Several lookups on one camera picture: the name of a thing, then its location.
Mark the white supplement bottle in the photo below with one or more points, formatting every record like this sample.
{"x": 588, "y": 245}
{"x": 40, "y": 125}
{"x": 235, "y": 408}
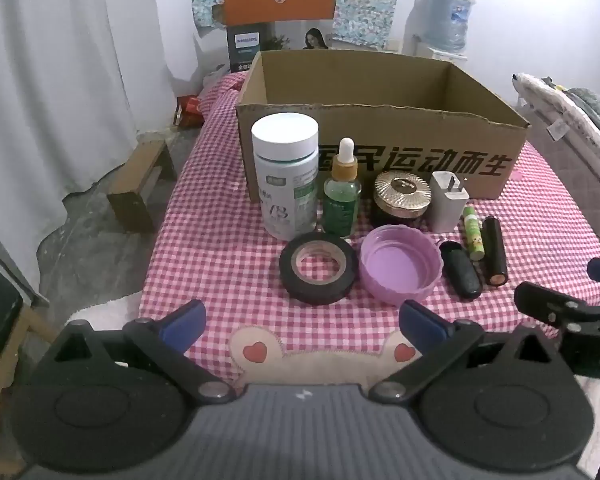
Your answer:
{"x": 285, "y": 180}

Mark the brown cardboard box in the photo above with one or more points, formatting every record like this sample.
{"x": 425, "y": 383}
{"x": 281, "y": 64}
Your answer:
{"x": 405, "y": 130}

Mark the wooden stool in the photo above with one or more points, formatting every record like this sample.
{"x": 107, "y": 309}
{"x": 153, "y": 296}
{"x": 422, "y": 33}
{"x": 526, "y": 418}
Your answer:
{"x": 130, "y": 180}

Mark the white printed product box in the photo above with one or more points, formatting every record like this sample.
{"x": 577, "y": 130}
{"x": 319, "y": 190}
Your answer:
{"x": 295, "y": 30}

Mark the white folded blanket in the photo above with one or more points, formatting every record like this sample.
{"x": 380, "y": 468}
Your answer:
{"x": 545, "y": 105}

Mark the gold lid cream jar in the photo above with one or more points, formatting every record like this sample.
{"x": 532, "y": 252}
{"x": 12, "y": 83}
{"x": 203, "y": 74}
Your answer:
{"x": 402, "y": 195}

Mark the red snack packet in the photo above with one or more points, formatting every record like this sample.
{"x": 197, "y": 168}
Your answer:
{"x": 190, "y": 107}

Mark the blue water jug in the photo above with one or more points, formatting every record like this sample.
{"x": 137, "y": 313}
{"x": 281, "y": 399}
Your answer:
{"x": 447, "y": 15}

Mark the blue floral cloth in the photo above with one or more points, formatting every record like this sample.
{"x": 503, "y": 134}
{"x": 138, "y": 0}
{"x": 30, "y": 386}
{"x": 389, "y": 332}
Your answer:
{"x": 370, "y": 5}

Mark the purple plastic lid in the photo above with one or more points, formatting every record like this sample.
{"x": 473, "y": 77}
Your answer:
{"x": 395, "y": 265}

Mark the black tape roll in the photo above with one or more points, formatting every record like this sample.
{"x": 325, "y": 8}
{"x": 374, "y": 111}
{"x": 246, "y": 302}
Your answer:
{"x": 292, "y": 280}

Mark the black cylinder battery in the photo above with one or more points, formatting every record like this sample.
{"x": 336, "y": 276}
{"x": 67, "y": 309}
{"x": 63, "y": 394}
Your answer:
{"x": 494, "y": 250}

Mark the white charger adapter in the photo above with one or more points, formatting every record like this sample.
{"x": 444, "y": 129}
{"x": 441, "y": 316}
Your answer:
{"x": 445, "y": 205}

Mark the white fluffy mat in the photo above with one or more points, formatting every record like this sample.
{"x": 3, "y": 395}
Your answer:
{"x": 105, "y": 315}

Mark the dark product box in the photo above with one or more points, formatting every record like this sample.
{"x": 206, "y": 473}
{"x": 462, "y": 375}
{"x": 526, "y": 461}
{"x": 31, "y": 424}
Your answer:
{"x": 245, "y": 50}

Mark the green lip balm tube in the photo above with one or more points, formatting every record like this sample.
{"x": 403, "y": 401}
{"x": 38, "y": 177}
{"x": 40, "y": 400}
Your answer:
{"x": 472, "y": 232}

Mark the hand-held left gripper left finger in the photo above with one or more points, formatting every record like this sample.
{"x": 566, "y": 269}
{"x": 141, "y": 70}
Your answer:
{"x": 182, "y": 325}

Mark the grey-green towel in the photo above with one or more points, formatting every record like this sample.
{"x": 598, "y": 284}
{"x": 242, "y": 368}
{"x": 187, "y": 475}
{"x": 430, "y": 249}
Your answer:
{"x": 597, "y": 110}

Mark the black oval case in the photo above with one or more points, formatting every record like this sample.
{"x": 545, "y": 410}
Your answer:
{"x": 460, "y": 270}

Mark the white curtain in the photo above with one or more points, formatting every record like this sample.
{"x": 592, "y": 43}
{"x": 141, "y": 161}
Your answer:
{"x": 55, "y": 85}

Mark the green glass dropper bottle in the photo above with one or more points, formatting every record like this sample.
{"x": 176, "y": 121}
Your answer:
{"x": 341, "y": 205}

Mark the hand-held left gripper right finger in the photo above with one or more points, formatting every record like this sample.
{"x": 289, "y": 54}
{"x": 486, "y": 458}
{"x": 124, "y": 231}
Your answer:
{"x": 422, "y": 322}

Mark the grey quilted mattress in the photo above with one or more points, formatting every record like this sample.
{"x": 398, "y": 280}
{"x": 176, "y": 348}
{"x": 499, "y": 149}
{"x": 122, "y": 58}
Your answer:
{"x": 580, "y": 185}

